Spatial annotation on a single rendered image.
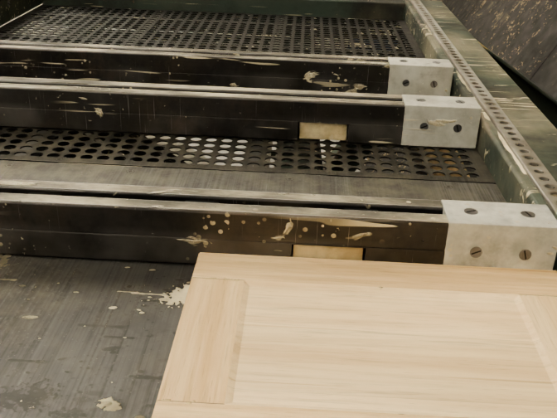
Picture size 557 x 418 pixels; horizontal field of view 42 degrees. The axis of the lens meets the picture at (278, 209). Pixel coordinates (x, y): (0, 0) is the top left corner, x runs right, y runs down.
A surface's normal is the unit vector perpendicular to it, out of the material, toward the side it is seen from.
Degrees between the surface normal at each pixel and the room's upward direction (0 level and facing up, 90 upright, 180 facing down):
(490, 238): 90
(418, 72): 90
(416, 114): 90
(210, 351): 57
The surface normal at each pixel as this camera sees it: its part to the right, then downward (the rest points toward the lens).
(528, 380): 0.04, -0.90
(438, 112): -0.04, 0.44
